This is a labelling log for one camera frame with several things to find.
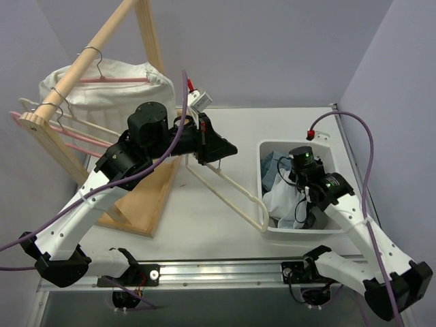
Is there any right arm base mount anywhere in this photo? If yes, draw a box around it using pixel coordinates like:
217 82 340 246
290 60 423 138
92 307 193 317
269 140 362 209
281 261 331 305

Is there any aluminium front rail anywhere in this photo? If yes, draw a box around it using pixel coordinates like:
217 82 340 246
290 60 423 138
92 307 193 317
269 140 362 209
37 260 379 290

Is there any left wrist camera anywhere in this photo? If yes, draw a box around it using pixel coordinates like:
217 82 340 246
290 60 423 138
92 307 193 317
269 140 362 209
187 89 213 117

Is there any wooden clothes rack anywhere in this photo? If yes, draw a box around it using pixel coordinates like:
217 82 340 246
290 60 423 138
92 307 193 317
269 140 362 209
19 0 181 238

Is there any light white shirt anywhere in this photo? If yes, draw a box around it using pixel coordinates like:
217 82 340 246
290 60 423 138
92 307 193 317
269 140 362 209
262 169 307 229

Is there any cream white garment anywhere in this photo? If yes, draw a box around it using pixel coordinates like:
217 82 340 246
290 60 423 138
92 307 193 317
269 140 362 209
37 58 177 137

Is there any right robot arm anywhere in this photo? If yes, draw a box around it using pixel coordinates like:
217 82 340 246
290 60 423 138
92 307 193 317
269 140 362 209
289 146 433 322

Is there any cream hanger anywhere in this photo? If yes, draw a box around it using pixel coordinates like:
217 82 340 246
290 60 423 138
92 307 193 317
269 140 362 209
18 97 120 136

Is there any pink hanger front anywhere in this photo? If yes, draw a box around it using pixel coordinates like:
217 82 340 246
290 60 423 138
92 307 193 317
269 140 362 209
9 111 111 157

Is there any white plastic basket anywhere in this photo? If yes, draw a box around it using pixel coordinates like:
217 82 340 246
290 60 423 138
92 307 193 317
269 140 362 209
257 136 343 240

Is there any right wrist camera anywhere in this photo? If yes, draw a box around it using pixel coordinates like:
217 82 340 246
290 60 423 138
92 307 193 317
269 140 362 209
306 129 330 152

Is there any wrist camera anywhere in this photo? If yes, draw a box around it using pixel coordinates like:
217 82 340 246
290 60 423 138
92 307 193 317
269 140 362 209
187 89 213 117
306 129 330 152

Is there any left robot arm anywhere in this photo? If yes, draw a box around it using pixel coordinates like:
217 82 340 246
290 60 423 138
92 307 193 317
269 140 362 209
21 102 238 287

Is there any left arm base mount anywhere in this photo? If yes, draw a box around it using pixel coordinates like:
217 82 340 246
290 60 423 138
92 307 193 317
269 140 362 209
97 264 160 311

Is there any wire hanger white shirt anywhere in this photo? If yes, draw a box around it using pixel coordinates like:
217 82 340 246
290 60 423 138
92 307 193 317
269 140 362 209
184 155 270 234

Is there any blue denim garment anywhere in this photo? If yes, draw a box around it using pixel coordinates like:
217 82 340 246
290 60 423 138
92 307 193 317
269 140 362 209
260 151 285 191

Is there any pink hanger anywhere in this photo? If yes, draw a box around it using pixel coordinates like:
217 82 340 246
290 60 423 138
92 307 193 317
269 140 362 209
78 46 149 84
9 111 111 157

